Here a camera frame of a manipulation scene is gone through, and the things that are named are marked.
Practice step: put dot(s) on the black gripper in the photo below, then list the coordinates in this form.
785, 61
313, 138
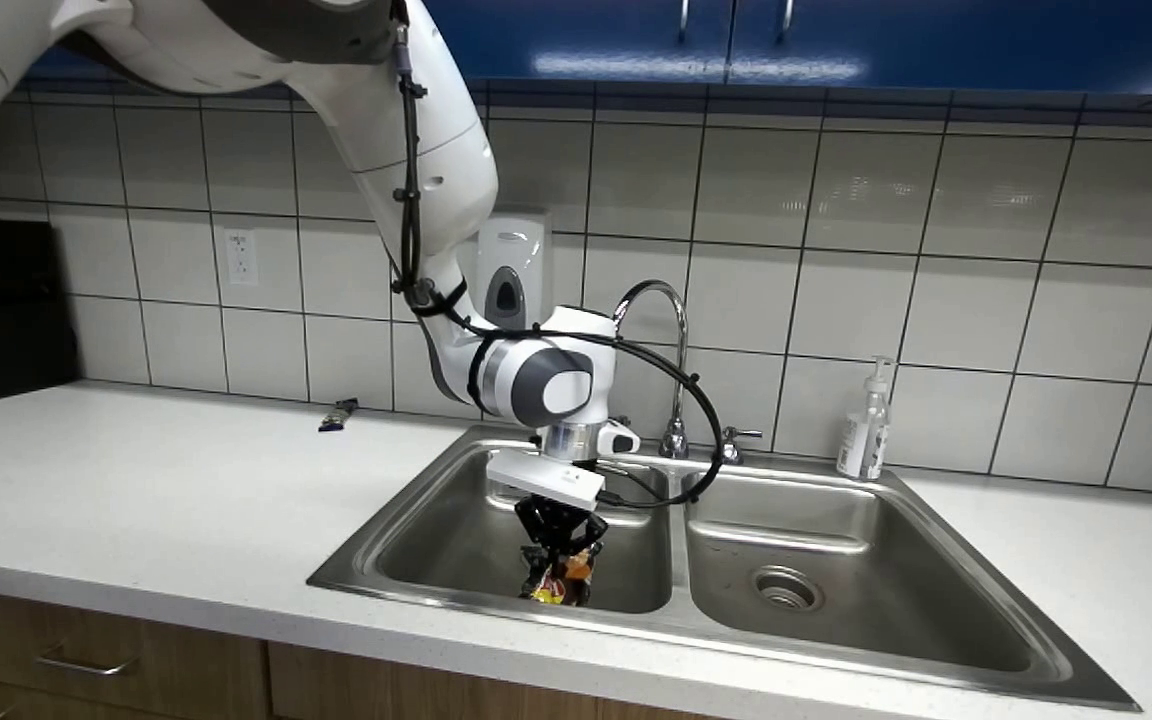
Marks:
561, 518

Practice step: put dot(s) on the Lays chip bag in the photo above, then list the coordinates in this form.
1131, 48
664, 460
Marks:
561, 580

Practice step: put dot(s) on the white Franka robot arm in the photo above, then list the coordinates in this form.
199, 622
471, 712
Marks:
430, 145

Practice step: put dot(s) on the stainless steel double sink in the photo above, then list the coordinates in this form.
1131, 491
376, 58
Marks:
801, 575

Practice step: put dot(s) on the chrome gooseneck faucet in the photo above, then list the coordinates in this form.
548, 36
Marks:
679, 323

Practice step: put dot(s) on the small black bar object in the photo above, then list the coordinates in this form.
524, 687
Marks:
338, 415

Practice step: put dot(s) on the clear soap pump bottle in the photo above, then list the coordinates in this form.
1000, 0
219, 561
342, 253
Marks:
867, 434

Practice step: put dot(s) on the wooden lower cabinets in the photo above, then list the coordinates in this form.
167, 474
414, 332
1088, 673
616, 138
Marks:
179, 664

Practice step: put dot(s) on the blue upper cabinets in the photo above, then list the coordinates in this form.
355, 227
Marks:
739, 34

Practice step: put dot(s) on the countertop coffee machine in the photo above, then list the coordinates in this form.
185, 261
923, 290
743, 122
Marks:
19, 307

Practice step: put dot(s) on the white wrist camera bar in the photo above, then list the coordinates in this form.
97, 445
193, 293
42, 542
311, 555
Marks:
548, 479

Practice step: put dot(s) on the white wall soap dispenser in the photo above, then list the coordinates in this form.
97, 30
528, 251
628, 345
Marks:
519, 273

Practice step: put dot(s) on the white wall power outlet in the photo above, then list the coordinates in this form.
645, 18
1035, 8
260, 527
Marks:
239, 261

